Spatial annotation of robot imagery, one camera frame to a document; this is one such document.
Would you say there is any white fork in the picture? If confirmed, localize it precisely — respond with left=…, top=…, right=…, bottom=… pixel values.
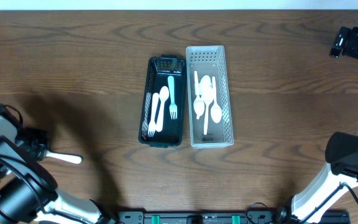
left=156, top=86, right=169, bottom=132
left=45, top=151, right=83, bottom=164
left=147, top=93, right=159, bottom=138

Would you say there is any black plastic mesh basket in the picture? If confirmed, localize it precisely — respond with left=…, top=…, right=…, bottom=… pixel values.
left=138, top=55, right=186, bottom=148

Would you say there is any white spoon pointing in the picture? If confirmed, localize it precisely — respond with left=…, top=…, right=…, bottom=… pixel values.
left=201, top=85, right=213, bottom=135

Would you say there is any white spoon pile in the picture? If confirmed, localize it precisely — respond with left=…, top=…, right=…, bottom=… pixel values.
left=199, top=75, right=212, bottom=91

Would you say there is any white spoon bowl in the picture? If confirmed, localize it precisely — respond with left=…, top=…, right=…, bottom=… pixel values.
left=211, top=77, right=223, bottom=123

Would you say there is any white fork basket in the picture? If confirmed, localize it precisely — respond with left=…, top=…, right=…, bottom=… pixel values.
left=168, top=75, right=178, bottom=119

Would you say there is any clear plastic mesh basket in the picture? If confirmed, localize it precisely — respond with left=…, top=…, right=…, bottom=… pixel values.
left=186, top=45, right=234, bottom=149

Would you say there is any white spoon with upper handle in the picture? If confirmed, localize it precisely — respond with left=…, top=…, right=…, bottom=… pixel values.
left=193, top=71, right=204, bottom=119

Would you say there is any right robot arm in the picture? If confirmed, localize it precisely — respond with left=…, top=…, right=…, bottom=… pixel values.
left=272, top=27, right=358, bottom=223

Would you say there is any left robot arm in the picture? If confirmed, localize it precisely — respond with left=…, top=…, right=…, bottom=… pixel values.
left=0, top=103, right=119, bottom=223

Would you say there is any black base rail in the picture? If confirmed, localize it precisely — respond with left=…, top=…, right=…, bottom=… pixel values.
left=116, top=202, right=351, bottom=224

